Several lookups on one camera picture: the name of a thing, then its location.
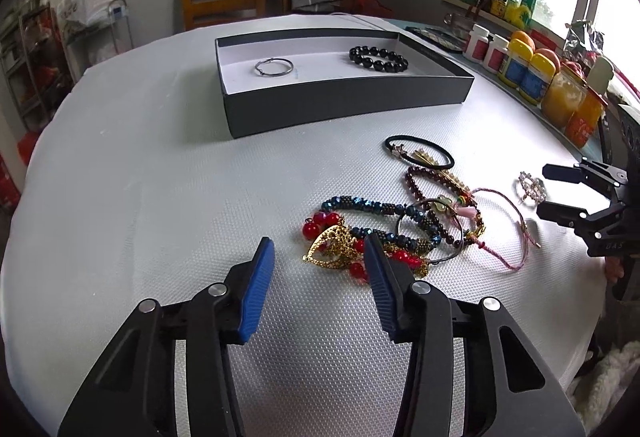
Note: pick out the round pearl hair clip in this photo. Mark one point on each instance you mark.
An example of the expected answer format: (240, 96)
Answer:
(530, 190)

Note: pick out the dark grey jewelry box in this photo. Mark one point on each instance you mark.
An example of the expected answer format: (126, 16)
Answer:
(338, 73)

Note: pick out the patterned phone case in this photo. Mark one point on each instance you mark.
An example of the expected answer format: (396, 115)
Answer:
(442, 39)

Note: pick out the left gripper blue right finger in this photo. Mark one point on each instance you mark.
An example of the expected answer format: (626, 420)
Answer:
(385, 297)

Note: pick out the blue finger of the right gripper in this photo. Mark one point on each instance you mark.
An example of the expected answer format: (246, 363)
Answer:
(564, 174)
(563, 215)

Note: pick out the orange snack packet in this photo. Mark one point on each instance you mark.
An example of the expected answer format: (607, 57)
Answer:
(584, 120)

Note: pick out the white pill bottle red label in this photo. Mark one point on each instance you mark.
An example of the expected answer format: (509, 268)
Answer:
(477, 44)

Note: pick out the tall storage shelf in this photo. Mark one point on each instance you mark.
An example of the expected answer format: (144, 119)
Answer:
(34, 64)

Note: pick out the white plastic bag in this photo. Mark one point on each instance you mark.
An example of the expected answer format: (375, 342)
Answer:
(84, 12)

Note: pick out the red cloth on chair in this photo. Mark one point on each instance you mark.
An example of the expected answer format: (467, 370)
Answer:
(373, 8)

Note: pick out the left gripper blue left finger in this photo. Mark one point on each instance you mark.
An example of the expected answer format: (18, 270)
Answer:
(257, 279)

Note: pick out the yellow cap blue bottle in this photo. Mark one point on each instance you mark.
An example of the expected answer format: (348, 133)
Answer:
(515, 63)

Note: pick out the thin silver bangle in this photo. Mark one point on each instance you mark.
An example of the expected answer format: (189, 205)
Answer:
(273, 67)

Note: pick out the metal wire rack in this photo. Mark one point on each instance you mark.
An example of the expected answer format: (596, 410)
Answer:
(109, 37)

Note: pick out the orange juice jar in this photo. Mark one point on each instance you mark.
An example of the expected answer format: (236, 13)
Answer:
(563, 97)

